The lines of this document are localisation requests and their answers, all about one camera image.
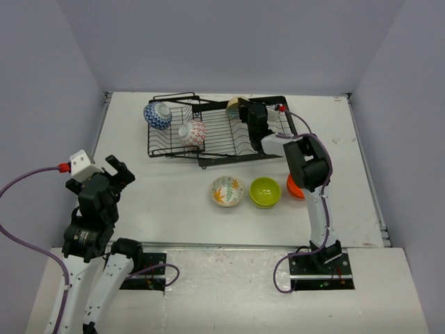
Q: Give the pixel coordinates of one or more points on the blue zigzag pattern bowl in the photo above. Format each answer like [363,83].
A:
[158,115]

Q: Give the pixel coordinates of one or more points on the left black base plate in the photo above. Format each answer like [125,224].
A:
[153,280]

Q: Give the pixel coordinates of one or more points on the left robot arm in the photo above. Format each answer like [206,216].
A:
[82,300]

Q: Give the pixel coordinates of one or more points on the lime green bowl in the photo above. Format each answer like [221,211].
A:
[261,206]
[265,190]

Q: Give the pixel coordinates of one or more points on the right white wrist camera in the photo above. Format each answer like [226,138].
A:
[274,111]

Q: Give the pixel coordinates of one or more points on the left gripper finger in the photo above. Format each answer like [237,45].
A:
[125,176]
[114,163]

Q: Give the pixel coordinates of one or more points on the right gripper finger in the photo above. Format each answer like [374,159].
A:
[245,101]
[243,113]

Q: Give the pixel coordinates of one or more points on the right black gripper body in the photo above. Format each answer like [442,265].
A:
[252,132]

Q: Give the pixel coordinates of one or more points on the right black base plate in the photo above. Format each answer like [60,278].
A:
[306,275]

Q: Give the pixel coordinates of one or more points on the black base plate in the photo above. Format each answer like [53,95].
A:
[306,275]
[153,280]

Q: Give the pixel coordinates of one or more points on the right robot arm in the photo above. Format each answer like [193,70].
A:
[310,167]

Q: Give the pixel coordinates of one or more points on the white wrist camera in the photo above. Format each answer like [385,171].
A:
[83,166]
[274,111]

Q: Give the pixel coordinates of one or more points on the red pattern white bowl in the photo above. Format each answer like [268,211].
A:
[192,133]

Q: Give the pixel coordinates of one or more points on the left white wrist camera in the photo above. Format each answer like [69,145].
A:
[83,166]

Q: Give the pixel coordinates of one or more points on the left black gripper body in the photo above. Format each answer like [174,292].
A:
[115,182]

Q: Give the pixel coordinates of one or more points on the black wire dish rack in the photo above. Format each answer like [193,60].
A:
[226,142]

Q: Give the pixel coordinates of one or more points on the yellow sun pattern bowl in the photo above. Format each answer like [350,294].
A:
[232,108]

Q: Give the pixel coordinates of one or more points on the floral orange green bowl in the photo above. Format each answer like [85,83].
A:
[227,191]

